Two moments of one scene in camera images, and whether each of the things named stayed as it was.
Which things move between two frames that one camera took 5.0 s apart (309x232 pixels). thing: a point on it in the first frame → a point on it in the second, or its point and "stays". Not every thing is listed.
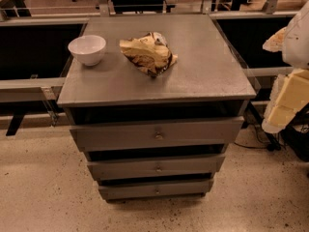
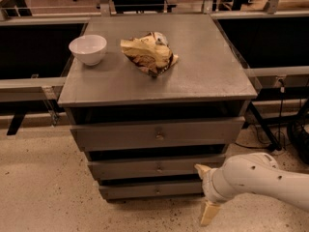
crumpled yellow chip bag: [150, 52] stays
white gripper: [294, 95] → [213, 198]
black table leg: [273, 144] stays
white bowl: [88, 48] stays
